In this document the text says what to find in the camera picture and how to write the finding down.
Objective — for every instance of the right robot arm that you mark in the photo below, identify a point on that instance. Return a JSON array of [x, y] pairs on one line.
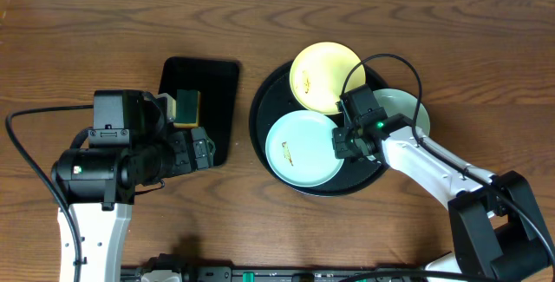
[[498, 231]]

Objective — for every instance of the pale green plate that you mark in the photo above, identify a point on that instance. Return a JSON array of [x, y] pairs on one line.
[[396, 101]]

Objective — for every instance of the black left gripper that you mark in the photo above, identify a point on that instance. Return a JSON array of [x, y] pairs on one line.
[[201, 147]]

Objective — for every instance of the yellow plate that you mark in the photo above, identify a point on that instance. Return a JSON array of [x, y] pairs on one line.
[[318, 73]]

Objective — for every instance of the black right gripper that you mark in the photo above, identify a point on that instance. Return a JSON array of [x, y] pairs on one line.
[[342, 144]]

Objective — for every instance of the black rectangular tray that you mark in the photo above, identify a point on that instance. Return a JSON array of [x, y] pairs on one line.
[[217, 83]]

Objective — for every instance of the green yellow sponge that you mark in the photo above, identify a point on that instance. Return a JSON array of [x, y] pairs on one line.
[[187, 109]]

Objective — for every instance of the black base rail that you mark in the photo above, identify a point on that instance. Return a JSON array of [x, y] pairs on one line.
[[168, 267]]

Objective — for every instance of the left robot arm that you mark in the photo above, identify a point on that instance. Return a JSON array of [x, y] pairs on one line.
[[99, 184]]

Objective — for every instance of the light blue plate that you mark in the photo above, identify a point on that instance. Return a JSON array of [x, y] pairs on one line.
[[300, 151]]

